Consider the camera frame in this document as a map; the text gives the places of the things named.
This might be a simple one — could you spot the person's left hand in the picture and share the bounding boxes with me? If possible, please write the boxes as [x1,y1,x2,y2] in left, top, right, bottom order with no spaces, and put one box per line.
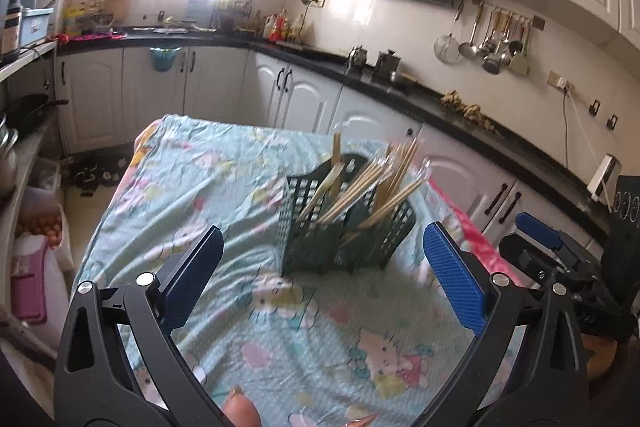
[221,385,381,427]

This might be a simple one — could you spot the Hello Kitty teal tablecloth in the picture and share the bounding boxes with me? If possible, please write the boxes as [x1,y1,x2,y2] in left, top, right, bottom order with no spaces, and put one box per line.
[74,112,526,427]

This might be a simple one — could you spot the chopstick bundle in basket right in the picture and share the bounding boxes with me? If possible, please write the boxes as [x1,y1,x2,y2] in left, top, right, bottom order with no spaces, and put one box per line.
[317,138,431,230]

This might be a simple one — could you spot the chopstick bundle in basket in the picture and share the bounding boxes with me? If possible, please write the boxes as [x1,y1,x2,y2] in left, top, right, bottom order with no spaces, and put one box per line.
[317,138,431,230]
[297,127,344,222]

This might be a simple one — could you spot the dark green utensil basket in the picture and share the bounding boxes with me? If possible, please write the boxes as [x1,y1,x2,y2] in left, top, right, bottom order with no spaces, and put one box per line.
[278,160,416,275]

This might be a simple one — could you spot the chopstick bundle in basket left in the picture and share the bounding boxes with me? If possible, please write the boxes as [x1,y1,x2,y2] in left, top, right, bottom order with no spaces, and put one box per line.
[297,127,344,222]

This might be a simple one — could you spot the brown rag on counter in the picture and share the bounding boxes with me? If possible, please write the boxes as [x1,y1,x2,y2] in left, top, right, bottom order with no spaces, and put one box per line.
[439,90,500,135]

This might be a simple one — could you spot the black pot on counter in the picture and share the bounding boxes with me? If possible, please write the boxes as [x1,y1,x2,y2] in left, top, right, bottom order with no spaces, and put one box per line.
[373,50,401,81]

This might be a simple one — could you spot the steel pots on shelf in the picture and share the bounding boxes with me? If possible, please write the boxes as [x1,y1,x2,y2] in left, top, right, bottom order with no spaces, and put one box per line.
[0,114,18,198]

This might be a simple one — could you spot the blue hanging bin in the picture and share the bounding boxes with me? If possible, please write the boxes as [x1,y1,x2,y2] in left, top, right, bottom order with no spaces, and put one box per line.
[150,46,181,72]

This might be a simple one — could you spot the steel kettle on counter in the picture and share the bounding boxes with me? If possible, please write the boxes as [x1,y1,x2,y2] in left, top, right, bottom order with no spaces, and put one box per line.
[347,46,368,70]

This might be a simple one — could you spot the red bottle on counter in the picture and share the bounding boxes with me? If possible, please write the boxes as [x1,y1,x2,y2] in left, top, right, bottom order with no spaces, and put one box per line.
[268,10,290,42]

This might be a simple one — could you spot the blue plastic box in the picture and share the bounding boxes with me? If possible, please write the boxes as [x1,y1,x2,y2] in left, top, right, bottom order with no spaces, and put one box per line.
[20,8,53,48]

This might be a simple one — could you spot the green spatula on wall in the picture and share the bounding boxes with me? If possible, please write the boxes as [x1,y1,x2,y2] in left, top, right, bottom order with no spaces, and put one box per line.
[510,23,530,76]

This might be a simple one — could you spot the steel ladle on wall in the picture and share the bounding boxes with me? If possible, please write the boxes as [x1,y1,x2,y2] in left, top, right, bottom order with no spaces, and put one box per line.
[458,2,485,60]

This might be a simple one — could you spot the wire strainer on wall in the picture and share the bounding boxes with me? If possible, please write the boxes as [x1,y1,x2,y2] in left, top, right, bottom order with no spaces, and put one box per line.
[434,0,465,65]

